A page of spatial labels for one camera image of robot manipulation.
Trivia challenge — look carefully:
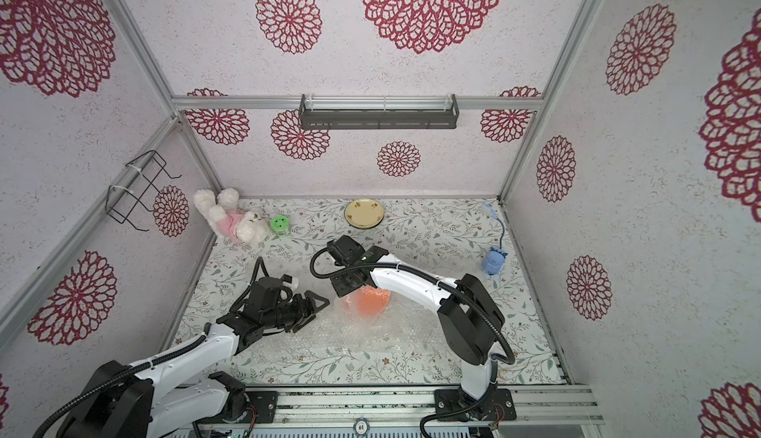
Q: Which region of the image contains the black wire wall basket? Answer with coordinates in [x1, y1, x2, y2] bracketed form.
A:
[104, 150, 182, 233]

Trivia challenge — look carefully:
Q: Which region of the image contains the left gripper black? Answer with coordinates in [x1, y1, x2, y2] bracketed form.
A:
[264, 288, 332, 334]

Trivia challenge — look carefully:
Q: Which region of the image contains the green round toy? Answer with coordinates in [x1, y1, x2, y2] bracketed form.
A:
[270, 215, 291, 234]

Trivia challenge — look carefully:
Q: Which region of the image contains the blue toy with cord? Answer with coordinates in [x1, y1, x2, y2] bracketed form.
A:
[482, 203, 507, 277]

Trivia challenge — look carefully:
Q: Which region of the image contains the clear bubble wrap sheet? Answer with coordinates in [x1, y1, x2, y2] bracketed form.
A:
[231, 255, 461, 384]

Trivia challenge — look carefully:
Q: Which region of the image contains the yellow plate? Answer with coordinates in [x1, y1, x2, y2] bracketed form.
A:
[344, 199, 386, 230]

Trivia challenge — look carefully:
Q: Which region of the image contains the aluminium front rail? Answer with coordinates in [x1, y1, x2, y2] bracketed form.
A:
[246, 384, 604, 430]

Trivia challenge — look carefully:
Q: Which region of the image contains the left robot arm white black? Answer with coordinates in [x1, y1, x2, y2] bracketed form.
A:
[34, 259, 330, 437]

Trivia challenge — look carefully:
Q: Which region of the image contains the white plush bunny pink dress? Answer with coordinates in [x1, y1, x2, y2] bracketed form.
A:
[192, 188, 272, 245]

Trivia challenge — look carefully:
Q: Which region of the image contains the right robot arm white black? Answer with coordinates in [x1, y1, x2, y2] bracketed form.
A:
[309, 235, 516, 437]

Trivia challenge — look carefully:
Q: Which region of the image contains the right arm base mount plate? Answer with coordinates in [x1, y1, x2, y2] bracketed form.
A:
[434, 388, 517, 422]

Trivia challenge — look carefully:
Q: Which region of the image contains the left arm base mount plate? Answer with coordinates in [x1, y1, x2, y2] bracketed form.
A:
[238, 390, 279, 425]

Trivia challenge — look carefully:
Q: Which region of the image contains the orange plate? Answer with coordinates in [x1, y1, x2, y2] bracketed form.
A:
[332, 285, 394, 334]

